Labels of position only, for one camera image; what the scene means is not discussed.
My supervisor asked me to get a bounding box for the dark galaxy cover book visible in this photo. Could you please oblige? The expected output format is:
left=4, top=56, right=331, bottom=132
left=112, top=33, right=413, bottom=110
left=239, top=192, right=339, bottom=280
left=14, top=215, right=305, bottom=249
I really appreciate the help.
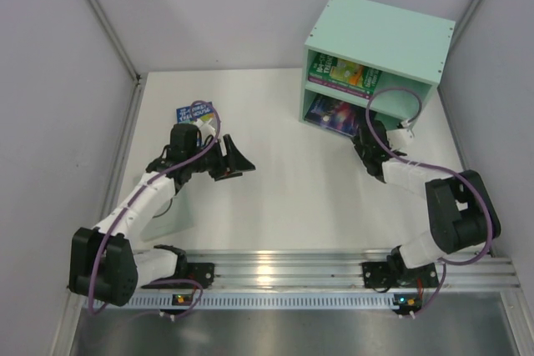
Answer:
left=304, top=94, right=366, bottom=138

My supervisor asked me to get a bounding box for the blue treehouse book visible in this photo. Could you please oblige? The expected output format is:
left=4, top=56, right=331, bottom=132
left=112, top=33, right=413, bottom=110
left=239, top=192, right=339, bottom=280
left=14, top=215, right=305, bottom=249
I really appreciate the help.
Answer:
left=176, top=102, right=214, bottom=123

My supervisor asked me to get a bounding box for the purple 117-storey treehouse book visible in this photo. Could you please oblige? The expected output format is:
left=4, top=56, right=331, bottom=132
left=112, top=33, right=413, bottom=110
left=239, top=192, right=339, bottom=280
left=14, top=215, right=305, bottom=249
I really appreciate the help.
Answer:
left=308, top=76, right=371, bottom=99

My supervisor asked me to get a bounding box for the pale green booklet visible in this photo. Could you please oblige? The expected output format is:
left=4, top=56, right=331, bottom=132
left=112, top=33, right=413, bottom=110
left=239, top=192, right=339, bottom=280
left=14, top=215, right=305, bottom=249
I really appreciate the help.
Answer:
left=141, top=193, right=194, bottom=242

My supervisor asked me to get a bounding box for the green 104-storey treehouse book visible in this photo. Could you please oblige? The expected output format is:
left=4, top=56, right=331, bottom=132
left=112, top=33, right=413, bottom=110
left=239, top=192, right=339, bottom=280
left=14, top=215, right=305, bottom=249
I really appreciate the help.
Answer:
left=308, top=53, right=382, bottom=92

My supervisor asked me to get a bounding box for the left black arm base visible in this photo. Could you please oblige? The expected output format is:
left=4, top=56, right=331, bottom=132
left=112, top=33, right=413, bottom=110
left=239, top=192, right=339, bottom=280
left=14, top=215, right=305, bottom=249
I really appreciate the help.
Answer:
left=143, top=263, right=215, bottom=289

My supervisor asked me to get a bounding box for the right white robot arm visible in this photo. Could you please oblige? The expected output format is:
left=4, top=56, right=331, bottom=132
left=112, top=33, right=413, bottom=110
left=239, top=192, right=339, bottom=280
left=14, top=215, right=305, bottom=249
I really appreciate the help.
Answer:
left=352, top=121, right=501, bottom=271

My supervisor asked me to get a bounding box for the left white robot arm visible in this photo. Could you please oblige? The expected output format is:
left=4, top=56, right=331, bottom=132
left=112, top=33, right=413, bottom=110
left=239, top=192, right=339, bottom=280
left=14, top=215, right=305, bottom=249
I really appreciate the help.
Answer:
left=68, top=123, right=255, bottom=306

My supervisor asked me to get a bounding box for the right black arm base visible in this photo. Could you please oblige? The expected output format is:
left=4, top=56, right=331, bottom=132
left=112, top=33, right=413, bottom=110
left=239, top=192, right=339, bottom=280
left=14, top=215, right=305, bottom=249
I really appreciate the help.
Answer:
left=361, top=247, right=439, bottom=293

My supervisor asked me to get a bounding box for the mint green wooden shelf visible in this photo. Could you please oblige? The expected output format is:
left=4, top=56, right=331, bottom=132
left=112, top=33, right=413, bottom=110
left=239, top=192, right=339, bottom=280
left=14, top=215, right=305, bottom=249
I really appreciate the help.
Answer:
left=300, top=0, right=456, bottom=129

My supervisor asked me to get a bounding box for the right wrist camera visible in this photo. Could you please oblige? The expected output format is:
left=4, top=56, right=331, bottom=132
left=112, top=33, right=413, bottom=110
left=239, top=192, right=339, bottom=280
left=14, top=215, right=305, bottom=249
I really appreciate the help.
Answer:
left=386, top=120, right=415, bottom=150

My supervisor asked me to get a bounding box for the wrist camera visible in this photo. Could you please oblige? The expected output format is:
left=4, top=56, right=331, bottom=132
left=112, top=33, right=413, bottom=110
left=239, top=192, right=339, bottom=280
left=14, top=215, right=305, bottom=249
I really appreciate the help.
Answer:
left=194, top=118, right=217, bottom=137
left=386, top=120, right=415, bottom=150

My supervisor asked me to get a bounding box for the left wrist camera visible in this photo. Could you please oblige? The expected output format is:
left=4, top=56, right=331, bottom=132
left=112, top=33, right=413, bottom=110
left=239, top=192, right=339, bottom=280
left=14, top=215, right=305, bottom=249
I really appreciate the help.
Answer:
left=194, top=118, right=217, bottom=137

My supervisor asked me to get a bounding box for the perforated cable duct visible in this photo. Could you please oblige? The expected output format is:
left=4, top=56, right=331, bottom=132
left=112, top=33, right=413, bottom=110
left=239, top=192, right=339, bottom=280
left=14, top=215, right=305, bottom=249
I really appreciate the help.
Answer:
left=83, top=292, right=422, bottom=310

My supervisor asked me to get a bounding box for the aluminium mounting rail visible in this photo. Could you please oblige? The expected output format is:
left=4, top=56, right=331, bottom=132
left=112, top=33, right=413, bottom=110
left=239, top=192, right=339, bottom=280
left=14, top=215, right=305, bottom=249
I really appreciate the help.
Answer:
left=187, top=249, right=521, bottom=293

